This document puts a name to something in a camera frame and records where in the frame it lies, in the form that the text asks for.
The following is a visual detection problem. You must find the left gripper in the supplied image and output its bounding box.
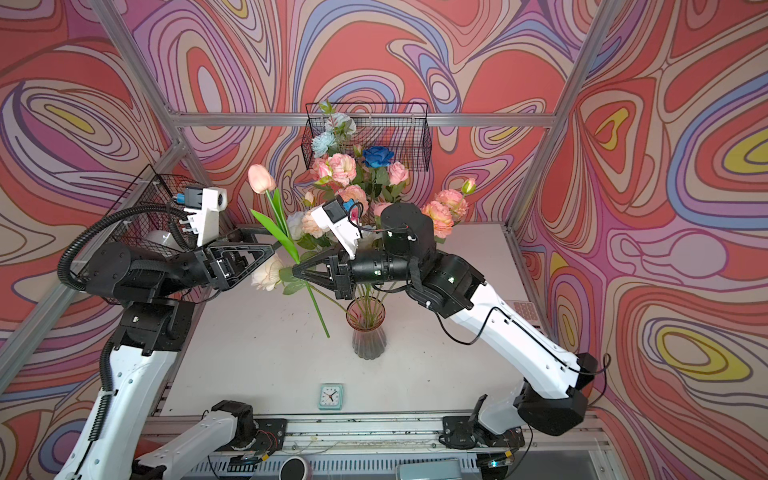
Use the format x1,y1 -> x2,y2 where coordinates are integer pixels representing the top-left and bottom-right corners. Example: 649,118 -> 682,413
151,232 -> 287,307

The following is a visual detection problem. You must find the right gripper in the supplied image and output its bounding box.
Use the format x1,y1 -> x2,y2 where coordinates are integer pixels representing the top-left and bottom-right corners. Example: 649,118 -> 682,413
294,238 -> 418,302

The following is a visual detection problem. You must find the pale pink rose stem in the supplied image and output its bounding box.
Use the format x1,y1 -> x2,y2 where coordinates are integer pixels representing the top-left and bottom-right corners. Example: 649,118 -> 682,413
250,255 -> 345,316

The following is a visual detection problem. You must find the cream peony flower stem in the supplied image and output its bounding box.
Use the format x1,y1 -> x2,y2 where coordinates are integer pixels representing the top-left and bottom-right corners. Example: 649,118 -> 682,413
302,190 -> 329,239

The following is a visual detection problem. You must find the pink glass vase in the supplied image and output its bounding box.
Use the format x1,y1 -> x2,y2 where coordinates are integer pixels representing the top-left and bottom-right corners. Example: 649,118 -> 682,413
346,296 -> 387,360

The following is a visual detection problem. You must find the pink tulip stem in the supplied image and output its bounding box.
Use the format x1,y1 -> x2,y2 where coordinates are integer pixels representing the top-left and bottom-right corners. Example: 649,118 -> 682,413
247,163 -> 332,339

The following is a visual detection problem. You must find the pink peony flower stem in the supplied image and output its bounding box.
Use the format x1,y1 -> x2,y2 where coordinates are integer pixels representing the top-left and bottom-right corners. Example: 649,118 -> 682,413
338,184 -> 369,211

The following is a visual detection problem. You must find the small pink rose stem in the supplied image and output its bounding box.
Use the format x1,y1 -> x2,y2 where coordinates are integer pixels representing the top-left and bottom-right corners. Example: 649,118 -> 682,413
372,202 -> 390,217

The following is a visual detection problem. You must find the red pink rose stem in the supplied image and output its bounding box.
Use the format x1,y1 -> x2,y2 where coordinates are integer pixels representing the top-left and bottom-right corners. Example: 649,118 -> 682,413
310,157 -> 333,185

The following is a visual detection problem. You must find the large peach rose stem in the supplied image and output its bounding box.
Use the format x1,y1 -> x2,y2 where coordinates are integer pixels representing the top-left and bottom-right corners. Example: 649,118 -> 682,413
326,153 -> 357,187

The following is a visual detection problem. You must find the blue rose stem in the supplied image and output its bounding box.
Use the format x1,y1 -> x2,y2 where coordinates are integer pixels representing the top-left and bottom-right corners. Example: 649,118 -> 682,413
363,146 -> 394,197

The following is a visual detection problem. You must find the pale blue flower stem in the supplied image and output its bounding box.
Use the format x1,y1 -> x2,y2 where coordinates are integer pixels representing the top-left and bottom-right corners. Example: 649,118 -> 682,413
311,100 -> 357,158

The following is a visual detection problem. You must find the white rose stem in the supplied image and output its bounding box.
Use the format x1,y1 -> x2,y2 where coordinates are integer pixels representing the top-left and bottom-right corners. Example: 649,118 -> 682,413
286,211 -> 306,242

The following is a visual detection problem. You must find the pink double peony stem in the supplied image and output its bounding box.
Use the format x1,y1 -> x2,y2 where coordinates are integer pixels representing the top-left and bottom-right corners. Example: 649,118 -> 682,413
421,178 -> 477,243

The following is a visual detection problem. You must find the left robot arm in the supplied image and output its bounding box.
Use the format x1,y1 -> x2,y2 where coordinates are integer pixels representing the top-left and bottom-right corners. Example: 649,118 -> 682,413
57,204 -> 277,479

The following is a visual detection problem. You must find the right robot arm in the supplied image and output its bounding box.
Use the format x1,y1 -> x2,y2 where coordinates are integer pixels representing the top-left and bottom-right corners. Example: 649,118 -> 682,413
292,197 -> 601,436

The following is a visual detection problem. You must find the white bowl in basket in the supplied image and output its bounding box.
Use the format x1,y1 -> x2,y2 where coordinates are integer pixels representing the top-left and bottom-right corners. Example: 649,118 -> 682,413
144,230 -> 180,251

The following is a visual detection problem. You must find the small teal clock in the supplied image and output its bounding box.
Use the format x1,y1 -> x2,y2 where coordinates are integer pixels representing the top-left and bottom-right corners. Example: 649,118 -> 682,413
318,383 -> 344,411

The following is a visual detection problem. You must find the black white round cup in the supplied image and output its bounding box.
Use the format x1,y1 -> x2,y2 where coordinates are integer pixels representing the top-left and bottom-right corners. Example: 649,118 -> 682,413
278,456 -> 311,480

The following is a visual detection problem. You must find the pink calculator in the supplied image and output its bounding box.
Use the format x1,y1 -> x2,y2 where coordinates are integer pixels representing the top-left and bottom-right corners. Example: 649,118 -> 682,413
512,301 -> 541,329

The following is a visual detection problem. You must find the grey box at bottom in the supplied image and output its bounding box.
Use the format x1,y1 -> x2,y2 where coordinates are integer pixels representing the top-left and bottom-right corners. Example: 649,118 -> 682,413
396,459 -> 462,480

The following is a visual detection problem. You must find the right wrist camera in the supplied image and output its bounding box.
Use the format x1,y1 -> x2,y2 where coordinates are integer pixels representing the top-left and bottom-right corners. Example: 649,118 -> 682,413
310,196 -> 362,260

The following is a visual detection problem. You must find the black wire basket left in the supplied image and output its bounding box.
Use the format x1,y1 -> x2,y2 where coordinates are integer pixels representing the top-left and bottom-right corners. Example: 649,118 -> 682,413
93,166 -> 201,257

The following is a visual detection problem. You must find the black wire basket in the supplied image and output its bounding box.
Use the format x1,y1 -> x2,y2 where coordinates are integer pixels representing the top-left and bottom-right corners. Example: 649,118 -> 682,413
93,166 -> 201,257
301,100 -> 432,172

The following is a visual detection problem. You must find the black wire basket back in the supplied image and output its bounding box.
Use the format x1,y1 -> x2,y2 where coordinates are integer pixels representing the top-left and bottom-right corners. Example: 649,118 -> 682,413
301,100 -> 432,172

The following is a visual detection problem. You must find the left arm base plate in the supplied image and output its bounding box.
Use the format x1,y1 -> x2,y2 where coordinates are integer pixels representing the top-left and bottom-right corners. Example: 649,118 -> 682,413
216,418 -> 288,454

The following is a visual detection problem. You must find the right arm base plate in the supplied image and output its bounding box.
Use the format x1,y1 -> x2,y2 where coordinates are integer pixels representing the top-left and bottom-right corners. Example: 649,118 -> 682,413
438,415 -> 525,452

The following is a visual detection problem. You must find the aluminium mounting rail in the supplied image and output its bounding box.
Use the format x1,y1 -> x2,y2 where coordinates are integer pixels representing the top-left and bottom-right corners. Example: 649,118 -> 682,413
255,411 -> 613,454

